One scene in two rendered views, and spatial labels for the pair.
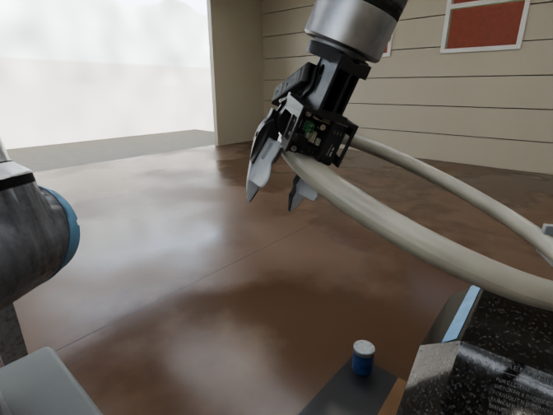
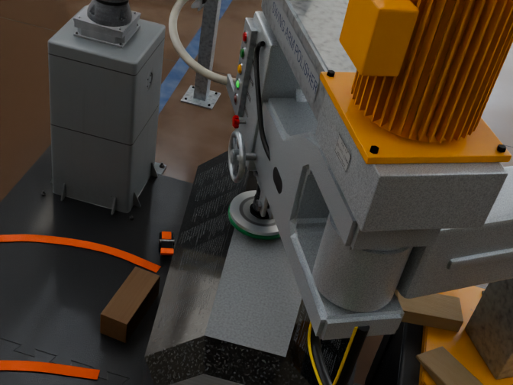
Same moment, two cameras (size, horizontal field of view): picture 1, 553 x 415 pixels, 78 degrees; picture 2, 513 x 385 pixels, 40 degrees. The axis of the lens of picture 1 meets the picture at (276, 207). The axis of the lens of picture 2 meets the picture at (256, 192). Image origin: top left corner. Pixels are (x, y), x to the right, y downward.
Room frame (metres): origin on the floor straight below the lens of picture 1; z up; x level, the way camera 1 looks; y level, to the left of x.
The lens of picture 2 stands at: (-0.70, -2.31, 2.37)
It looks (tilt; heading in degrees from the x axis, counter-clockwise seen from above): 39 degrees down; 55
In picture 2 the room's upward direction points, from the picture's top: 11 degrees clockwise
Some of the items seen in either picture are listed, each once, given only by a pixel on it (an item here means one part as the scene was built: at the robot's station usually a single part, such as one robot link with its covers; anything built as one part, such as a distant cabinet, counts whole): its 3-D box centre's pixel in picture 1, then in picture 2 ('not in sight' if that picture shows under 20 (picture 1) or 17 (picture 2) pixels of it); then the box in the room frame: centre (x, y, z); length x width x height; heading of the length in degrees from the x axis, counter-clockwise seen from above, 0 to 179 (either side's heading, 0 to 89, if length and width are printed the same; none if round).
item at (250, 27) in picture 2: not in sight; (245, 69); (0.26, -0.77, 1.35); 0.08 x 0.03 x 0.28; 75
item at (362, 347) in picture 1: (363, 357); not in sight; (1.33, -0.42, 0.08); 0.10 x 0.10 x 0.13
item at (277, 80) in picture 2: not in sight; (292, 113); (0.33, -0.94, 1.30); 0.36 x 0.22 x 0.45; 75
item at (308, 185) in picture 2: not in sight; (318, 189); (0.23, -1.24, 1.28); 0.74 x 0.23 x 0.49; 75
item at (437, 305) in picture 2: not in sight; (427, 308); (0.67, -1.38, 0.81); 0.20 x 0.10 x 0.05; 146
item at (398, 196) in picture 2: not in sight; (347, 71); (0.26, -1.20, 1.60); 0.96 x 0.25 x 0.17; 75
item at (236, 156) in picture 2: not in sight; (248, 156); (0.20, -0.95, 1.18); 0.15 x 0.10 x 0.15; 75
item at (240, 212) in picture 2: not in sight; (261, 211); (0.35, -0.86, 0.86); 0.21 x 0.21 x 0.01
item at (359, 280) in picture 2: not in sight; (362, 251); (0.18, -1.50, 1.32); 0.19 x 0.19 x 0.20
